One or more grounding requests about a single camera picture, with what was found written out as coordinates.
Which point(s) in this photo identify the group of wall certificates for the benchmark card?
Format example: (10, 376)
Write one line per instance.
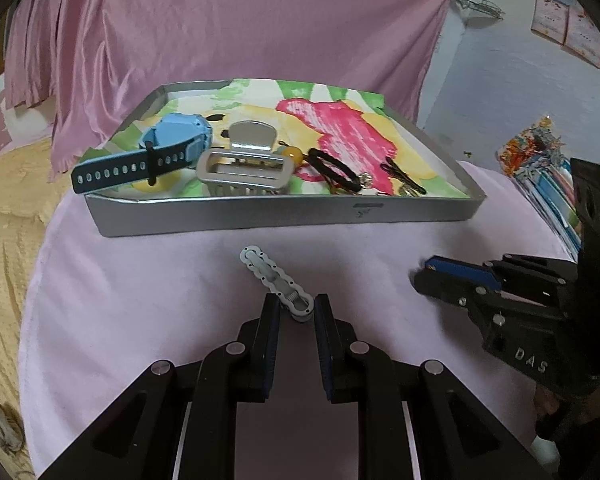
(577, 30)

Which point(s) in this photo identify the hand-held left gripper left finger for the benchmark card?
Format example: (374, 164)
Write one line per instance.
(272, 342)

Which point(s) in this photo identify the pink satin window curtain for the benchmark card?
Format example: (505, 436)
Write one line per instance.
(35, 45)

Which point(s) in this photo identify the person's right hand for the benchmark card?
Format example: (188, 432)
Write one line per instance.
(552, 410)

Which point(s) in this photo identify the yellow textured bedspread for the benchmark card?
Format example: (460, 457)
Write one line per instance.
(7, 240)

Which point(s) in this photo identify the white snap hair clip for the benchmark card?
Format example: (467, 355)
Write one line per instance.
(267, 272)

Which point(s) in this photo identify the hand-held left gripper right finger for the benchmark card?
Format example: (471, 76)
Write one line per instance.
(325, 342)

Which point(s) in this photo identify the large pink satin curtain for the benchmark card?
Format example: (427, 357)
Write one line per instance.
(240, 20)

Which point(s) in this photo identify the colourful painted paper lining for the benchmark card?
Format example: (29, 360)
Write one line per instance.
(340, 130)

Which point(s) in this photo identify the grey shallow box tray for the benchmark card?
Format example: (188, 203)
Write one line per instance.
(280, 217)

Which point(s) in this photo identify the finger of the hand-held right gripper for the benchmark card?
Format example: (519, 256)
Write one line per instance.
(455, 292)
(462, 272)

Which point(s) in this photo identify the silver hair claw clip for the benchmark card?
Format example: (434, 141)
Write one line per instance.
(215, 177)

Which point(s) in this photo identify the stack of colourful packets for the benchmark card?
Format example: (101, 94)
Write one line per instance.
(540, 180)

